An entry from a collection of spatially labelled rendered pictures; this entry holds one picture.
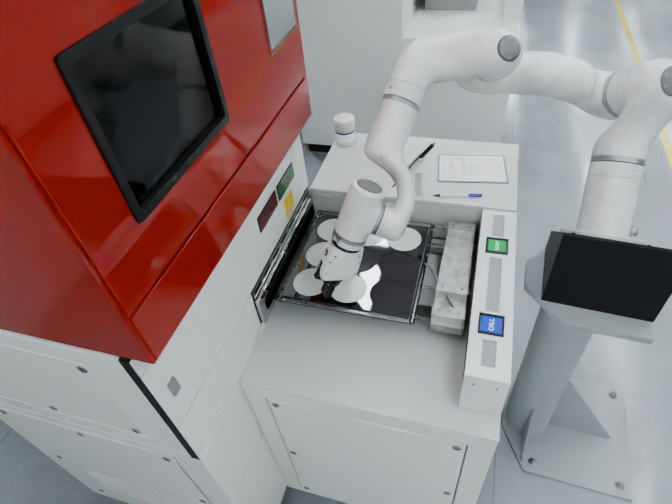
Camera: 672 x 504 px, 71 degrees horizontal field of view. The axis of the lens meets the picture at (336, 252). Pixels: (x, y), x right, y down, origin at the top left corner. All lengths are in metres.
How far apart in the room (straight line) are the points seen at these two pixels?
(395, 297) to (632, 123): 0.69
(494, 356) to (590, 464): 1.08
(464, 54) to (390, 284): 0.58
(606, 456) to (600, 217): 1.09
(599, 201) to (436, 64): 0.52
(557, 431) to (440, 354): 0.97
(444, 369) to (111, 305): 0.79
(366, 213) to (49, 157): 0.66
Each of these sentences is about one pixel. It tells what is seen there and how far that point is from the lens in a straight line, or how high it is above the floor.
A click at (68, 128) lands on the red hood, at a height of 1.61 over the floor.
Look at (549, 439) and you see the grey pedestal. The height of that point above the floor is 0.01.
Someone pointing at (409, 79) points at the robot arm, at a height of 1.39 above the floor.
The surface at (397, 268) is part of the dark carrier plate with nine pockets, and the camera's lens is 1.31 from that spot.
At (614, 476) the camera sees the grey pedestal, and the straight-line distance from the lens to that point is 2.12.
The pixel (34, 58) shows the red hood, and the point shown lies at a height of 1.69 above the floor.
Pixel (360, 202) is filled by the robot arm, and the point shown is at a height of 1.20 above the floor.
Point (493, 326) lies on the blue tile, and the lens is 1.13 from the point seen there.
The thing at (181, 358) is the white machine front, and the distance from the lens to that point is 0.98.
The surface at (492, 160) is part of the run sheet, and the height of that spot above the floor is 0.97.
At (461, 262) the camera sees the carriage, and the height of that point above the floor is 0.88.
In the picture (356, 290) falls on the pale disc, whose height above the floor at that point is 0.90.
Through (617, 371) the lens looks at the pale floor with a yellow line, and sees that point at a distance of 2.37.
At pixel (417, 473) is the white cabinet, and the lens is 1.42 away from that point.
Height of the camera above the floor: 1.86
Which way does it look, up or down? 45 degrees down
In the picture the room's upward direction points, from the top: 7 degrees counter-clockwise
